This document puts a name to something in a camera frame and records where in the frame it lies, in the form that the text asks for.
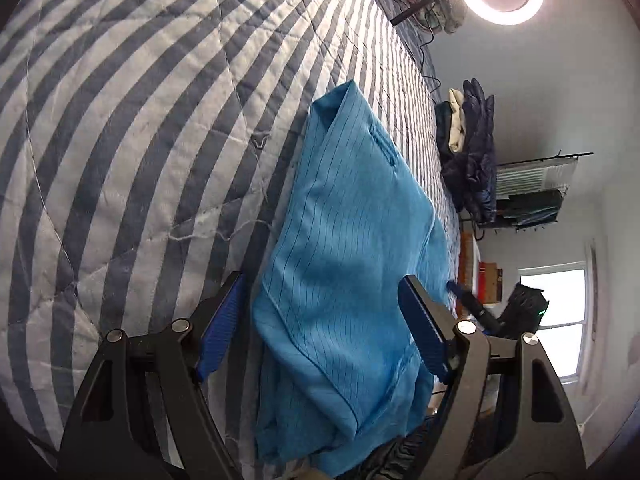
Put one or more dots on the dark navy puffer jacket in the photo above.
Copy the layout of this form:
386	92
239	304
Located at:
477	160

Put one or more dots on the red book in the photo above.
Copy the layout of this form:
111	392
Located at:
487	282

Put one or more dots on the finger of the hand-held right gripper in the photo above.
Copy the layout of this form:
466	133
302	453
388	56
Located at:
472	305

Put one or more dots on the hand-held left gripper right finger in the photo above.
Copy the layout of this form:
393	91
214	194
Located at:
425	325

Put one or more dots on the dark folded clothes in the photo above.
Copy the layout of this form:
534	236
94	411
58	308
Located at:
530	207

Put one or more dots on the window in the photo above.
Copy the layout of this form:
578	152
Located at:
555	285

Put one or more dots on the blue pinstriped coat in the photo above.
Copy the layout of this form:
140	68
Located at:
340	260

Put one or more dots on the white air conditioner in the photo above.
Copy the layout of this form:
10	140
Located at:
520	177

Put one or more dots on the person's dark ribbed clothing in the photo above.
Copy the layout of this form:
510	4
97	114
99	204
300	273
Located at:
400	455

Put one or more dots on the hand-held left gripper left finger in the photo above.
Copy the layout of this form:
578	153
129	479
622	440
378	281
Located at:
225	325

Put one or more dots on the cream cloth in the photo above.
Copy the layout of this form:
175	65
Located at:
456	130

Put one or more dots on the blue white striped quilt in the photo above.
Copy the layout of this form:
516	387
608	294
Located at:
150	135

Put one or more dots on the wooden shelf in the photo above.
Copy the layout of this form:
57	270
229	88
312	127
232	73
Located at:
466	260

